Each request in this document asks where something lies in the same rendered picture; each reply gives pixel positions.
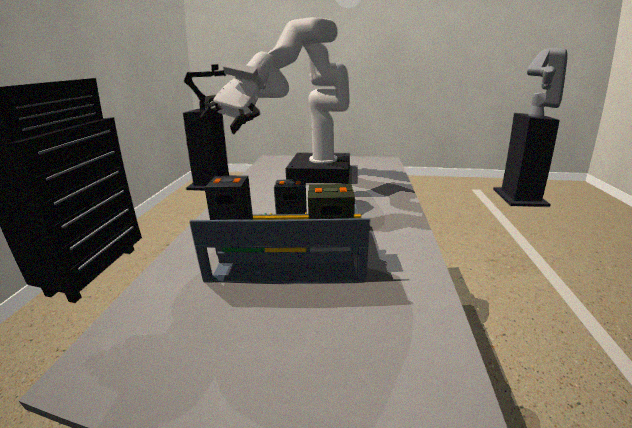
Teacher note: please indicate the olive green case with orange latches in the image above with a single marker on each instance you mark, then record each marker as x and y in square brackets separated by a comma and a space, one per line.
[331, 201]

